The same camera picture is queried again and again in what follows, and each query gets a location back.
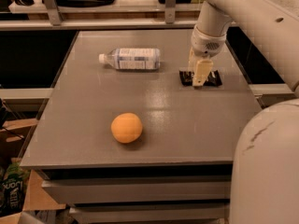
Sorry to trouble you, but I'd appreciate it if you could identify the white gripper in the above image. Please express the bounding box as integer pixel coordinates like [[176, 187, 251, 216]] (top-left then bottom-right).
[[188, 27, 226, 87]]

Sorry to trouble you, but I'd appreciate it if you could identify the black rxbar chocolate bar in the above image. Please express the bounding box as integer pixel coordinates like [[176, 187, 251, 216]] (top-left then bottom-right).
[[179, 70, 222, 87]]

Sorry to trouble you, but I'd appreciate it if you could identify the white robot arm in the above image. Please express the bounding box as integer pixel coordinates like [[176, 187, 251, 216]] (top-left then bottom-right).
[[191, 0, 299, 224]]

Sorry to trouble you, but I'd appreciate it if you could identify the clear plastic water bottle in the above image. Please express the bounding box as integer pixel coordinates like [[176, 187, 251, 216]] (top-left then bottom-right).
[[99, 48, 160, 70]]

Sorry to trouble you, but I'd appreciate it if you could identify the orange fruit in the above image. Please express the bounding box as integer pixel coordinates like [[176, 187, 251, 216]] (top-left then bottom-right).
[[110, 113, 143, 144]]

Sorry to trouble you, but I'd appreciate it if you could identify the lower grey drawer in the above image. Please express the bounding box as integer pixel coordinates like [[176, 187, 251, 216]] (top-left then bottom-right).
[[70, 203, 229, 224]]

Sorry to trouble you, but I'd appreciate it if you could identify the grey drawer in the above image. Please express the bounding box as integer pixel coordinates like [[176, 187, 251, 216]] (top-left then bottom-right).
[[70, 203, 229, 224], [42, 176, 231, 204]]

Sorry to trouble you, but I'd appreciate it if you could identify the upper grey drawer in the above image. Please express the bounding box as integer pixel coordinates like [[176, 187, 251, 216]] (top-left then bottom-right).
[[42, 176, 231, 204]]

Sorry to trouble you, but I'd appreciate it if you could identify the brown cardboard box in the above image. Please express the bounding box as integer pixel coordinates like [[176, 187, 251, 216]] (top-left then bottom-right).
[[0, 119, 68, 224]]

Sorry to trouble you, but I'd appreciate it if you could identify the green snack bag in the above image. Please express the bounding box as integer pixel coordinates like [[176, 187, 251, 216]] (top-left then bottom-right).
[[0, 161, 30, 217]]

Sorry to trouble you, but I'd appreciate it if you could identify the metal shelf rail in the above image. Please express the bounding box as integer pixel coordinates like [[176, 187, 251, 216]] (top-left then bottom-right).
[[0, 0, 203, 31]]

